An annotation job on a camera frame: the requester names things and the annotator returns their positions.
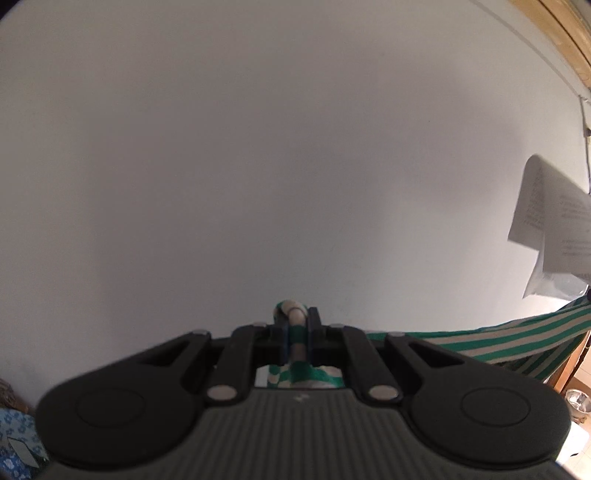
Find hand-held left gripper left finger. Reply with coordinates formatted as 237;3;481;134
137;315;291;408

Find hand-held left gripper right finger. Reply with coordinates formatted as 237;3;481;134
308;307;457;408

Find green white striped shirt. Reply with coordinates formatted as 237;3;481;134
265;299;591;391

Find white printed paper sheets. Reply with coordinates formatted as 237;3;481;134
508;154;591;300

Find metal bowl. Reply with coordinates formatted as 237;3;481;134
564;389;591;423

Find blue floral cloth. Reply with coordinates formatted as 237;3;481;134
0;406;49;480

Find thin grey wall cable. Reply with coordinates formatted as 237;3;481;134
578;93;591;195

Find wooden window frame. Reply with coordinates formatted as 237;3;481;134
531;0;591;88

